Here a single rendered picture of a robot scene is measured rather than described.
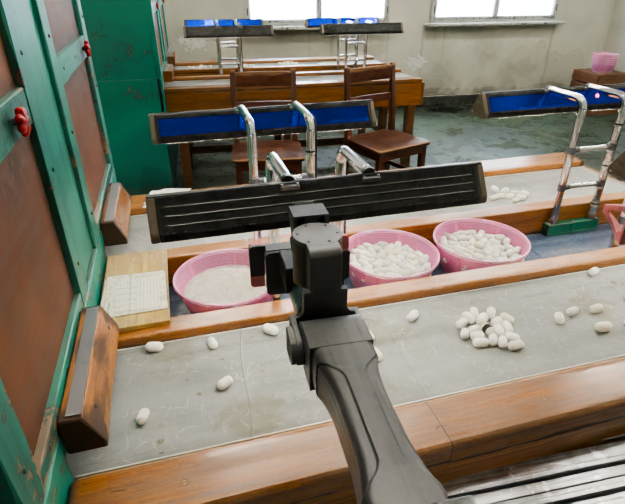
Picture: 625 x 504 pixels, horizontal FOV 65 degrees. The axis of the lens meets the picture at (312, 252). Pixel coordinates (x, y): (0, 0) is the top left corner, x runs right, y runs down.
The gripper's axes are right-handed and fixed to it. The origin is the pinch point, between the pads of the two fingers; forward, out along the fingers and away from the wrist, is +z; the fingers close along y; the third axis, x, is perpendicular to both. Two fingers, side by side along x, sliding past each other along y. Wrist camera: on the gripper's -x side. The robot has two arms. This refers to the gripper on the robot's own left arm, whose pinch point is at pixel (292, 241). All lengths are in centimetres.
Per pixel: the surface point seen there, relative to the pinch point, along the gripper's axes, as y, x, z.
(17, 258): 38.6, -0.7, 1.7
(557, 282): -73, 33, 26
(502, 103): -78, -2, 73
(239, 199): 6.7, -2.4, 12.3
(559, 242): -96, 39, 55
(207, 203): 12.1, -2.3, 11.9
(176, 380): 21.6, 33.1, 10.1
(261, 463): 7.9, 30.9, -13.8
